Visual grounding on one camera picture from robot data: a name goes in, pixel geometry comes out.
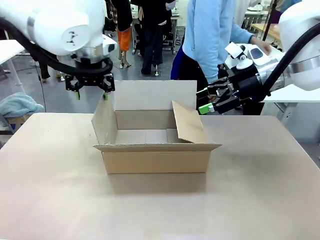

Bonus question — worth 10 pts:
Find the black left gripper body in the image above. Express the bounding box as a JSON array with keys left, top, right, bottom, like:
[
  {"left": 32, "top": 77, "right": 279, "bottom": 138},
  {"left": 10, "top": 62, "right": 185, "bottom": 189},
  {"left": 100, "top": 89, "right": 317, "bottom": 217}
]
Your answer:
[{"left": 74, "top": 59, "right": 112, "bottom": 87}]

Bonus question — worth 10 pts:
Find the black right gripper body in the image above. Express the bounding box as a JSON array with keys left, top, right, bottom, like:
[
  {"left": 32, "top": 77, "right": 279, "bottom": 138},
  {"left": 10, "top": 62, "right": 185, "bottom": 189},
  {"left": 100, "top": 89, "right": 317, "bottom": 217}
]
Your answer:
[{"left": 228, "top": 70, "right": 263, "bottom": 101}]

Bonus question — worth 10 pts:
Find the brown cardboard box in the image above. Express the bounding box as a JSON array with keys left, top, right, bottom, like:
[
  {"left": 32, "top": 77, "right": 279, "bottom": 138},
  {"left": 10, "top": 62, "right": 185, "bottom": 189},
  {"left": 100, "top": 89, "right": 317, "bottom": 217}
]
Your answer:
[{"left": 91, "top": 79, "right": 223, "bottom": 175}]

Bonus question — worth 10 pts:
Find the person's right forearm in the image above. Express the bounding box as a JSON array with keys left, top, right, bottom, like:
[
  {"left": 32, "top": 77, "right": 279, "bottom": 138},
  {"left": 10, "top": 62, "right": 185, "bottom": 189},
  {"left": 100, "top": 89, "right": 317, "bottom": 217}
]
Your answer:
[{"left": 198, "top": 44, "right": 226, "bottom": 85}]

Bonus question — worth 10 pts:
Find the person's left forearm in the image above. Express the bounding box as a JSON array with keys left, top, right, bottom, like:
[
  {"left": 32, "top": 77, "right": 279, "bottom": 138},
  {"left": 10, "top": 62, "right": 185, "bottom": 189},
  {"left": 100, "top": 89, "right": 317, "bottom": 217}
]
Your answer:
[{"left": 232, "top": 23, "right": 257, "bottom": 46}]

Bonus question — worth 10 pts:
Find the person's left hand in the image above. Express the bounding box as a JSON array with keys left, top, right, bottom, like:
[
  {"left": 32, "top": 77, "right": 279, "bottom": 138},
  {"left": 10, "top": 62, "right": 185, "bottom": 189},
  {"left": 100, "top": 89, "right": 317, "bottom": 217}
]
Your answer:
[{"left": 251, "top": 35, "right": 272, "bottom": 55}]

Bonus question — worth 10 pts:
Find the white side table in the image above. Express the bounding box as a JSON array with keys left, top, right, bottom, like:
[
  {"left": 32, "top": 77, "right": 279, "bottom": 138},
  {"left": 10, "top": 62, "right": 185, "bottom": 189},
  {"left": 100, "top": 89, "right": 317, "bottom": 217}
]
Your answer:
[{"left": 259, "top": 83, "right": 320, "bottom": 161}]

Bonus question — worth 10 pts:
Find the wooden desk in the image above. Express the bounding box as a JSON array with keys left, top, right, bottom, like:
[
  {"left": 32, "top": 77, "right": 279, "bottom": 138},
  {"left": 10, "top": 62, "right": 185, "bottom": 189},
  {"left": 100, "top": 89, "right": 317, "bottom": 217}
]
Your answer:
[{"left": 249, "top": 23, "right": 283, "bottom": 50}]

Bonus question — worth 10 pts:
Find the light blue towel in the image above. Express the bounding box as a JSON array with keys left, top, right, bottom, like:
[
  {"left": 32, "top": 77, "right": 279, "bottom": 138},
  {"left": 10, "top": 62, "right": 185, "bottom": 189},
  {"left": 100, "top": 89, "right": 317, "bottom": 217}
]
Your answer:
[{"left": 0, "top": 92, "right": 45, "bottom": 118}]

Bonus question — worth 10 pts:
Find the bystander in black clothes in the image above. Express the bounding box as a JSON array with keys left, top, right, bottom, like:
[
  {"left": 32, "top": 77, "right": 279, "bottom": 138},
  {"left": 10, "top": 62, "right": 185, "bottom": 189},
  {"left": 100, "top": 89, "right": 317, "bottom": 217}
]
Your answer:
[{"left": 131, "top": 0, "right": 177, "bottom": 76}]

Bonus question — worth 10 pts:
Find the person in light blue sweater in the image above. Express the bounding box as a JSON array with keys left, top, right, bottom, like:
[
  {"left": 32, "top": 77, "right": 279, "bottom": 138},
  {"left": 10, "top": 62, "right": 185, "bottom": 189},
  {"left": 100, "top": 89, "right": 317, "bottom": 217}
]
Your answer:
[{"left": 170, "top": 0, "right": 256, "bottom": 87}]

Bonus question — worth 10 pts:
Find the white table with thin leg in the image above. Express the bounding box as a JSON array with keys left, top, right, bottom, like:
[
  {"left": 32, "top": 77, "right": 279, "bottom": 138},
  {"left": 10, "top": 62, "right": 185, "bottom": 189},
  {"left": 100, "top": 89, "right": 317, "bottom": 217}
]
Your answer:
[{"left": 0, "top": 39, "right": 33, "bottom": 87}]

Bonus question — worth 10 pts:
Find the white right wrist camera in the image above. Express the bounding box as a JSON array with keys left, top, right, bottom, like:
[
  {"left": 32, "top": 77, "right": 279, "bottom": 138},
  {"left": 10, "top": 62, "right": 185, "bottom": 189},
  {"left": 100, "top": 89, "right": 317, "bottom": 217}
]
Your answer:
[{"left": 224, "top": 42, "right": 253, "bottom": 70}]

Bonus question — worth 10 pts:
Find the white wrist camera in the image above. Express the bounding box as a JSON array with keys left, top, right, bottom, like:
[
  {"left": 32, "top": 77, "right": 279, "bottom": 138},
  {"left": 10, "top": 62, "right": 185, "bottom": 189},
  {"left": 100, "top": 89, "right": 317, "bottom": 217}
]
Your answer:
[
  {"left": 101, "top": 34, "right": 118, "bottom": 55},
  {"left": 224, "top": 42, "right": 253, "bottom": 70}
]

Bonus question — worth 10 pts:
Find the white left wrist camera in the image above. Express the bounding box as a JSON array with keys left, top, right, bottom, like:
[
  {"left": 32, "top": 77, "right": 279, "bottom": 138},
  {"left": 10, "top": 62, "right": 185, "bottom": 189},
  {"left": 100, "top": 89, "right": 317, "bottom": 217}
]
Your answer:
[{"left": 101, "top": 34, "right": 118, "bottom": 55}]

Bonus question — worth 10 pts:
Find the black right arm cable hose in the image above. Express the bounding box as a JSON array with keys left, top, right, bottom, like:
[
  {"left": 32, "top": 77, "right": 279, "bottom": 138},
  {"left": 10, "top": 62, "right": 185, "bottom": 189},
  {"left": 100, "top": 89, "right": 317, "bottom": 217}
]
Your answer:
[{"left": 252, "top": 24, "right": 320, "bottom": 103}]

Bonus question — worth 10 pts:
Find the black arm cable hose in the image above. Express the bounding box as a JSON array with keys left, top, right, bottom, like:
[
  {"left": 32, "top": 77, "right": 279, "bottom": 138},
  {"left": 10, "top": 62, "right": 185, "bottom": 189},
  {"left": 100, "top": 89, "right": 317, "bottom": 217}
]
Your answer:
[
  {"left": 252, "top": 24, "right": 320, "bottom": 103},
  {"left": 0, "top": 16, "right": 114, "bottom": 76}
]

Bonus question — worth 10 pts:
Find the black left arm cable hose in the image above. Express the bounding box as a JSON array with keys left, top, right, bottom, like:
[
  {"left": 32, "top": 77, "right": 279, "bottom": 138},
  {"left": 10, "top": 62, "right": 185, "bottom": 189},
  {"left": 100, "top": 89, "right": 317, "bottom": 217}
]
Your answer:
[{"left": 0, "top": 16, "right": 114, "bottom": 76}]

